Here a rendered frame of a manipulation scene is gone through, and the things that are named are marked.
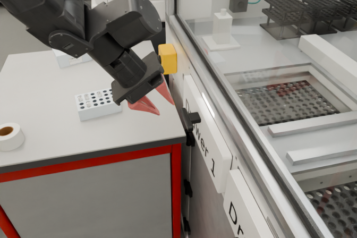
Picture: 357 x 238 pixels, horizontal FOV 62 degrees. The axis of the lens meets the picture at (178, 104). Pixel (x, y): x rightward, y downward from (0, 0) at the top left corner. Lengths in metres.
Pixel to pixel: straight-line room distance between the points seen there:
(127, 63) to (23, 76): 0.75
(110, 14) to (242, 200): 0.34
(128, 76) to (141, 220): 0.72
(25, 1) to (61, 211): 0.76
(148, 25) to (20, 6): 0.16
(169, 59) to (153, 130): 0.22
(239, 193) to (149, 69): 0.25
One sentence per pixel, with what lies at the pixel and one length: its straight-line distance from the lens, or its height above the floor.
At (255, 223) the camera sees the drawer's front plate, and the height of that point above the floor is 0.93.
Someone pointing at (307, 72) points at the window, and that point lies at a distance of 0.35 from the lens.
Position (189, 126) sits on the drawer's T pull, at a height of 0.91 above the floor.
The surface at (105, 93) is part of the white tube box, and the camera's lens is 0.94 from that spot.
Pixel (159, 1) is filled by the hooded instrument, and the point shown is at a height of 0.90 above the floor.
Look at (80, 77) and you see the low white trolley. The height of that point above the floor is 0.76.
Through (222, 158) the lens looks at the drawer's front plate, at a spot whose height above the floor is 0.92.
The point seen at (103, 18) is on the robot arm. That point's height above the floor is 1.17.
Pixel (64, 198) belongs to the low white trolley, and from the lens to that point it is 0.99.
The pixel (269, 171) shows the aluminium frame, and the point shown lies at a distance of 0.46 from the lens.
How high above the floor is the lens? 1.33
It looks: 37 degrees down
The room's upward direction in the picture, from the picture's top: straight up
